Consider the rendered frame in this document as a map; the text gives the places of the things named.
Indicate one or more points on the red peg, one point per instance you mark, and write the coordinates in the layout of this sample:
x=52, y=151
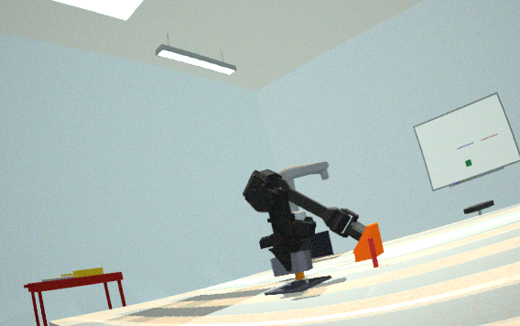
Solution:
x=372, y=251

